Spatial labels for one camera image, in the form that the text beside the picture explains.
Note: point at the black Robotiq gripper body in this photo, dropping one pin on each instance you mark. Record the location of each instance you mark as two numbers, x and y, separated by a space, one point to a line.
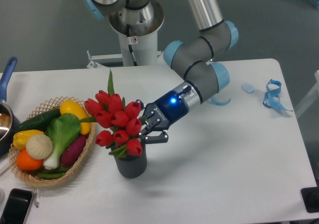
163 112

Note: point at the red tulip bouquet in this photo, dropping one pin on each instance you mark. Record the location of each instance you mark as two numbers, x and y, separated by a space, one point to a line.
120 122

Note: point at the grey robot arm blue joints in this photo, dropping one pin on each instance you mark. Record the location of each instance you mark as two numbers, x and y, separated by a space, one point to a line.
189 61

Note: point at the dark grey ribbed vase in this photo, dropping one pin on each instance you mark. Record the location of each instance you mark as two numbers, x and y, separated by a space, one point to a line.
132 166

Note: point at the blue ribbon strip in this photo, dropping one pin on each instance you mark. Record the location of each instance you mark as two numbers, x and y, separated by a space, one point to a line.
214 101

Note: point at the green bok choy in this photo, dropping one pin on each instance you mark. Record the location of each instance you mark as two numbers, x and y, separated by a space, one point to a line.
62 131

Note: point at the woven wicker basket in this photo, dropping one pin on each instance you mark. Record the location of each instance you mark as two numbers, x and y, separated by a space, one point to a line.
35 181

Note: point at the purple sweet potato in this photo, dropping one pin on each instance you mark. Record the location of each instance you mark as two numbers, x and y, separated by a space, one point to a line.
72 153

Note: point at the small pale blue cap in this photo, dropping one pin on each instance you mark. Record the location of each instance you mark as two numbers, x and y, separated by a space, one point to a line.
248 88

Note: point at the green cucumber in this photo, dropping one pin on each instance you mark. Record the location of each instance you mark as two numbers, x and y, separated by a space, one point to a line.
40 121

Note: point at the cream steamed bun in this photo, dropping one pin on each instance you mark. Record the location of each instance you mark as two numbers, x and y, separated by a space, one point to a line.
39 146

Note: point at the blue crumpled ribbon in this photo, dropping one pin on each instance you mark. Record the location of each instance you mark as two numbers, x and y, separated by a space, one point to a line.
271 97

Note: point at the green pea pods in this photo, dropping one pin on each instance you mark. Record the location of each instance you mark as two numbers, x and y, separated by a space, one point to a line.
52 174

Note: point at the yellow bell pepper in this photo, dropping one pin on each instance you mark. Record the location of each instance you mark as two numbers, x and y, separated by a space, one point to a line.
20 138

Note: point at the orange fruit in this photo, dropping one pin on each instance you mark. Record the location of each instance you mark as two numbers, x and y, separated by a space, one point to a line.
27 163

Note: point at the silver pen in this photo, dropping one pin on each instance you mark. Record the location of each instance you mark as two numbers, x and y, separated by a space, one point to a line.
37 198

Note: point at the black device table corner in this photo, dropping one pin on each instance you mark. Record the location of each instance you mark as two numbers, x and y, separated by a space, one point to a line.
311 199

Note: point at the black smartphone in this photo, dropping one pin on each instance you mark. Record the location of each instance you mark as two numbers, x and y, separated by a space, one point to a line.
17 206

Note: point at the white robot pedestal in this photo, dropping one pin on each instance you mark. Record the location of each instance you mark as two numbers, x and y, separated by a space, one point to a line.
138 38

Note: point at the blue handled saucepan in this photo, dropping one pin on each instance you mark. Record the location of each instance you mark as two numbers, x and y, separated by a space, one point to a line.
8 121

